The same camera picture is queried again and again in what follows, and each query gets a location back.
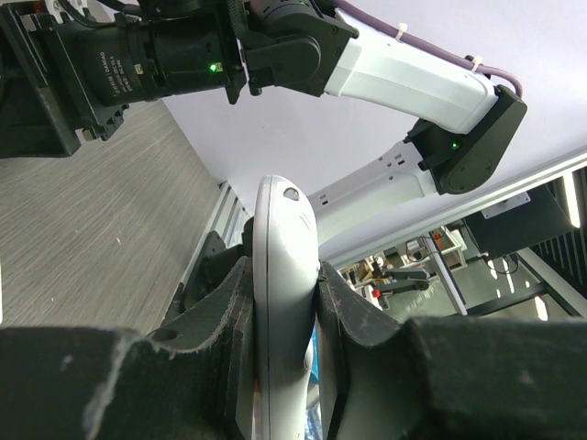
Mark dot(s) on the background workshop equipment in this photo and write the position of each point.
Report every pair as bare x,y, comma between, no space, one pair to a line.
524,257

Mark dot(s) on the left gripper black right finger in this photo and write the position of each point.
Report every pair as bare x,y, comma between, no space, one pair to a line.
445,377

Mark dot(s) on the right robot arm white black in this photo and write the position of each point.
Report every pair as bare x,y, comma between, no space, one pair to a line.
466,113

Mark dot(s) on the white remote control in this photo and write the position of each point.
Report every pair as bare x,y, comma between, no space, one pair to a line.
285,267

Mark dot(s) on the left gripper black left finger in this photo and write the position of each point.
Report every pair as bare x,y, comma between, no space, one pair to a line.
192,378

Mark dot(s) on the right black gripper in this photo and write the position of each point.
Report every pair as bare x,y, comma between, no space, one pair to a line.
63,73

